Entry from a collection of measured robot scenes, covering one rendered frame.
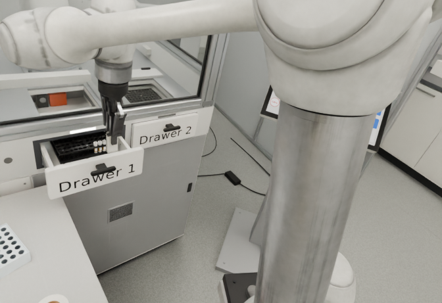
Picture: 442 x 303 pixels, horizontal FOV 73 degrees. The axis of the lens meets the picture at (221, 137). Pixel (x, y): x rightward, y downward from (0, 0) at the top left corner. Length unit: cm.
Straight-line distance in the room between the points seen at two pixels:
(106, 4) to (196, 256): 150
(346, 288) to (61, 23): 72
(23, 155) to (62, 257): 34
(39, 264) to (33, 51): 56
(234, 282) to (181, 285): 90
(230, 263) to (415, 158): 225
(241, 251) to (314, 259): 156
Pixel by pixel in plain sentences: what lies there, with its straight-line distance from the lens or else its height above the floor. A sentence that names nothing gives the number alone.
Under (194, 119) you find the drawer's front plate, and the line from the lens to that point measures 127.
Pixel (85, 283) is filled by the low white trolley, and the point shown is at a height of 76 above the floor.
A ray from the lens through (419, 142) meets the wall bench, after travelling 344.
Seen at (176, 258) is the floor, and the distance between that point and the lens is 188.
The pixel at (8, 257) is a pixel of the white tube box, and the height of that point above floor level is 80.
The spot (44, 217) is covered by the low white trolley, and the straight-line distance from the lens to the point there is 106.
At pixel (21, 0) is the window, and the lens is 92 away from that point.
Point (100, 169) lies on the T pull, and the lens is 97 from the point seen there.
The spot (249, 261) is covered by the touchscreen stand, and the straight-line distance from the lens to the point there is 192.
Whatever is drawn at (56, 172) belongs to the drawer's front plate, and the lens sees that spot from 96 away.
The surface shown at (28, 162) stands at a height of 85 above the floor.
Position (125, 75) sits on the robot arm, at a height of 122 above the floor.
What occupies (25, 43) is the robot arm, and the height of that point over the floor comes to 133.
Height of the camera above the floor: 155
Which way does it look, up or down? 32 degrees down
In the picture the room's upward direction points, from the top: 15 degrees clockwise
